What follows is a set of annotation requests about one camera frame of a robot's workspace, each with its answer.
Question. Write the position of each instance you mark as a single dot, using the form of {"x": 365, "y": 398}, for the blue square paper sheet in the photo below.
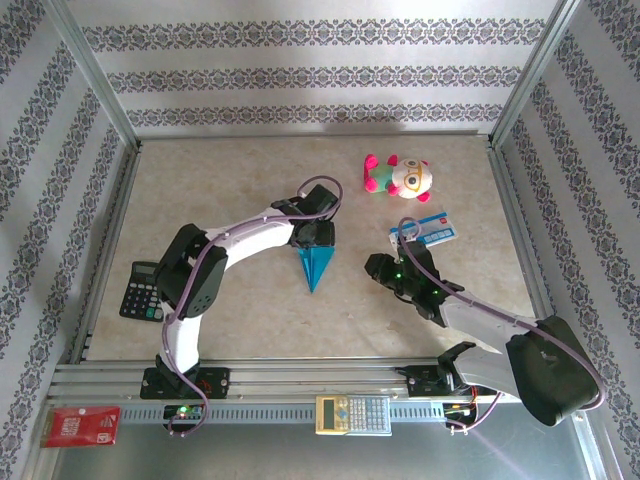
{"x": 315, "y": 265}

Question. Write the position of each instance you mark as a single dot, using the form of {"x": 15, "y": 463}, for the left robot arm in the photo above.
{"x": 192, "y": 275}

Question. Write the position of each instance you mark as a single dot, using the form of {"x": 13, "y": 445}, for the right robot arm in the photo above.
{"x": 550, "y": 370}

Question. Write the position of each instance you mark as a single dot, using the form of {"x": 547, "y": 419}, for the steel sheet shelf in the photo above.
{"x": 250, "y": 455}

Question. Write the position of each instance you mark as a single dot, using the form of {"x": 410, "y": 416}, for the blue white tissue pack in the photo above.
{"x": 435, "y": 232}

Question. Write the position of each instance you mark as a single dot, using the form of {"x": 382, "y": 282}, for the pink white plush toy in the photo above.
{"x": 410, "y": 180}

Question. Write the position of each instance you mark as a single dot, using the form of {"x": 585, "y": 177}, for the small controller board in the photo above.
{"x": 457, "y": 410}
{"x": 192, "y": 411}

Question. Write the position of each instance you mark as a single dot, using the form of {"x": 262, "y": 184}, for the beige scientific calculator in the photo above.
{"x": 350, "y": 415}

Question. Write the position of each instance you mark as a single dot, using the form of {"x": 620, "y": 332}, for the black desk calculator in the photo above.
{"x": 140, "y": 300}

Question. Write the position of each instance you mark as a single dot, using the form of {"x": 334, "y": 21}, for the red flat packet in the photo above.
{"x": 80, "y": 427}

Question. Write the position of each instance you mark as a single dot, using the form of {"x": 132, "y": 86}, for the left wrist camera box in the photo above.
{"x": 318, "y": 200}

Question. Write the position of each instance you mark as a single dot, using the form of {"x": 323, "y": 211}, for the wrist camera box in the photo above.
{"x": 318, "y": 200}
{"x": 420, "y": 262}

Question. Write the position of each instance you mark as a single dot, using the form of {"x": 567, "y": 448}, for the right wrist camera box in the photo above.
{"x": 420, "y": 262}

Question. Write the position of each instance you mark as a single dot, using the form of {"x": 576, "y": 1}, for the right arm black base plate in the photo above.
{"x": 420, "y": 382}

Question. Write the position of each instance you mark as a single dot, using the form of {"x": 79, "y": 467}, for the aluminium back rail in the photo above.
{"x": 310, "y": 135}

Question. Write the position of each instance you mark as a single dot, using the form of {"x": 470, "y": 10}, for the aluminium front rail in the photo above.
{"x": 310, "y": 380}

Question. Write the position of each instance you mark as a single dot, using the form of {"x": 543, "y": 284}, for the aluminium side rail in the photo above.
{"x": 511, "y": 200}
{"x": 119, "y": 200}

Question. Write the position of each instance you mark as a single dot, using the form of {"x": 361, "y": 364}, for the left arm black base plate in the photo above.
{"x": 220, "y": 382}

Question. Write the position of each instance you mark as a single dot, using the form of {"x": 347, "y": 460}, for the aluminium corner post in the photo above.
{"x": 530, "y": 75}
{"x": 96, "y": 75}

